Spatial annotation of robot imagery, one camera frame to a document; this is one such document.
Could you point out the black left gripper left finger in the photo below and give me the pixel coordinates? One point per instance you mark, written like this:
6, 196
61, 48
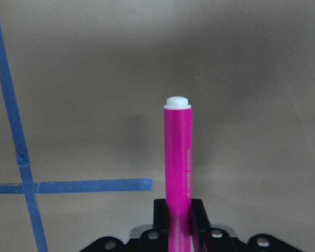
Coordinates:
160, 215

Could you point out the pink highlighter pen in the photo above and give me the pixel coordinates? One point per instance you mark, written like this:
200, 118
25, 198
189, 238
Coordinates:
178, 170

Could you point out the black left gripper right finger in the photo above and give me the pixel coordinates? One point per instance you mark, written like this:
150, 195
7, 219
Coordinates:
199, 218

